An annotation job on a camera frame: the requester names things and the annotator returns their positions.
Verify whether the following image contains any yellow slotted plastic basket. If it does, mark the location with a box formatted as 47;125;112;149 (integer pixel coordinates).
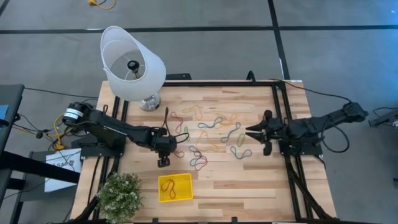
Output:
157;172;194;203

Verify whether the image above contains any yellow cable beside table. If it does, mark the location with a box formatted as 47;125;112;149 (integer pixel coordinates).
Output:
53;113;68;151

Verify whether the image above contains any white paper sheet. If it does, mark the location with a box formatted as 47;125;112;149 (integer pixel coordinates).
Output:
44;148;82;193

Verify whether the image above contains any white shade chrome table lamp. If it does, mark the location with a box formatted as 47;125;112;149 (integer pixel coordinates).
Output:
99;25;167;112

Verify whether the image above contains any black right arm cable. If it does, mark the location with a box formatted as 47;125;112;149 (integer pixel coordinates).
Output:
321;123;351;154

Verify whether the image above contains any dark red rubber band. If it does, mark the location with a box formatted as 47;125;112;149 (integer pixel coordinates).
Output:
160;179;177;200

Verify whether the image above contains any orange-yellow rubber band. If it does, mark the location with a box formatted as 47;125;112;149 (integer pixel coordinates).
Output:
214;113;238;129

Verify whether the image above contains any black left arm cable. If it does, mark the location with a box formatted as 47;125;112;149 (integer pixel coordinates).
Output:
163;107;190;144

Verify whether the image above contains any black power cable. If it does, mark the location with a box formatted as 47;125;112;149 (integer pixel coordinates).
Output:
269;78;354;103

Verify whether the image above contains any yellow floor cable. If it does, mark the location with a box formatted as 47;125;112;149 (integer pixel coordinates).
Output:
88;0;116;10

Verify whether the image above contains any black aluminium table frame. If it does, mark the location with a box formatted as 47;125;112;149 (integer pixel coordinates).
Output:
74;80;336;224

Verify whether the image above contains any black mount block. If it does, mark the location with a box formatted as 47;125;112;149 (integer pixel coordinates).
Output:
165;73;192;82

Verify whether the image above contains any grey side desk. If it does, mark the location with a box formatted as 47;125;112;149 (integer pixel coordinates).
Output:
0;83;25;150

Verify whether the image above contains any yellow rubber band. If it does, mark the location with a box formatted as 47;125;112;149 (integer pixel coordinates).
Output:
195;129;220;153
182;105;203;121

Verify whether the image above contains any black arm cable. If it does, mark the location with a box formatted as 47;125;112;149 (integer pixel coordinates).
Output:
321;123;351;154
163;107;190;144

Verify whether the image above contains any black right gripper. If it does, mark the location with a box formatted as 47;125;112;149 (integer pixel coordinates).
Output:
245;109;285;156

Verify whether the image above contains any artificial white-flowered potted plant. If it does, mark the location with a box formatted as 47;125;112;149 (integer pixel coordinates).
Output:
96;172;144;223

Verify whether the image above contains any blue rubber band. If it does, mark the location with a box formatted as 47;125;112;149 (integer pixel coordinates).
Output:
198;116;224;129
220;122;242;144
229;146;253;161
188;144;203;167

